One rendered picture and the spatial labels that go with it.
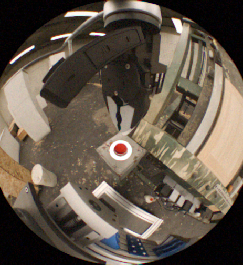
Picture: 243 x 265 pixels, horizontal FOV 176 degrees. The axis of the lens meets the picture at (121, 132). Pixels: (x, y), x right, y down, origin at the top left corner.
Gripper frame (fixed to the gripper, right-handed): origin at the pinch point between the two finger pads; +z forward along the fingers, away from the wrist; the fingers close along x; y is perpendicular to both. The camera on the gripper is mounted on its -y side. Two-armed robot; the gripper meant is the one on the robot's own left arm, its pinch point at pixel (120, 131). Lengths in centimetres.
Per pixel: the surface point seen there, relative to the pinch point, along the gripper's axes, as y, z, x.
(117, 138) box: 2.3, 8.6, 4.0
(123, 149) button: -0.1, 7.1, -1.0
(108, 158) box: -4.7, 8.6, 0.2
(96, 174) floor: -22, 102, 28
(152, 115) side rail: 22.0, 7.6, 1.5
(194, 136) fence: 24.4, 5.8, -19.6
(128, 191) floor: -5, 102, -19
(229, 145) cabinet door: 32, -1, -43
